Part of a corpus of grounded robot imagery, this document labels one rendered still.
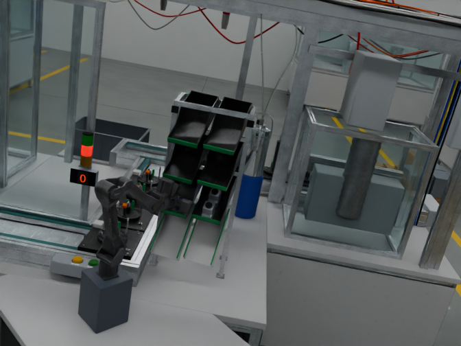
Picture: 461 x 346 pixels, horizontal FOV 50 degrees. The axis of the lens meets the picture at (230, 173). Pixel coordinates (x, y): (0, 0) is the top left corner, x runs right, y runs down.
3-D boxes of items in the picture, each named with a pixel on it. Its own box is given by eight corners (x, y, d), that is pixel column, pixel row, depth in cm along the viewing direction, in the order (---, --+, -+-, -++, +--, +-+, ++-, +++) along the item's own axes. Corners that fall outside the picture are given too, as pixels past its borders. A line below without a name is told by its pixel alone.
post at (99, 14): (85, 221, 242) (102, 9, 207) (79, 220, 242) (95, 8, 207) (87, 218, 245) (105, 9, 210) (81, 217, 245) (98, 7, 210)
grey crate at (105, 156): (136, 167, 414) (139, 141, 406) (64, 153, 414) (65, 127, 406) (148, 152, 453) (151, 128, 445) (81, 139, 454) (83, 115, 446)
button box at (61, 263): (97, 281, 208) (99, 269, 205) (49, 272, 208) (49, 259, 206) (103, 272, 214) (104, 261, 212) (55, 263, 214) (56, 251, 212)
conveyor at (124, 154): (444, 233, 335) (450, 217, 331) (105, 168, 336) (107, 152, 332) (426, 209, 373) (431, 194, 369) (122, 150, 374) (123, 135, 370)
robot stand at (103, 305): (95, 334, 184) (100, 289, 177) (77, 314, 193) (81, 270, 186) (127, 321, 194) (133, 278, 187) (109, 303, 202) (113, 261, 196)
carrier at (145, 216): (144, 234, 242) (147, 211, 238) (95, 225, 242) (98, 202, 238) (154, 213, 265) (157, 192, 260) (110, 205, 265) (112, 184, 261)
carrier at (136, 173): (163, 196, 288) (166, 176, 284) (123, 188, 288) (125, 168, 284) (171, 181, 311) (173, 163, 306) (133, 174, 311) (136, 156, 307)
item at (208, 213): (210, 221, 213) (211, 211, 208) (201, 219, 214) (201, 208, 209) (217, 207, 219) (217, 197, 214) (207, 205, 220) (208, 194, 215)
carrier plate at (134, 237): (130, 260, 218) (131, 256, 217) (77, 250, 218) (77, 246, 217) (143, 235, 241) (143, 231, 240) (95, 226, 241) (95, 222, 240)
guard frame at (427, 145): (401, 259, 286) (440, 147, 262) (284, 237, 286) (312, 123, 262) (383, 225, 329) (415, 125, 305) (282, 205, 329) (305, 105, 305)
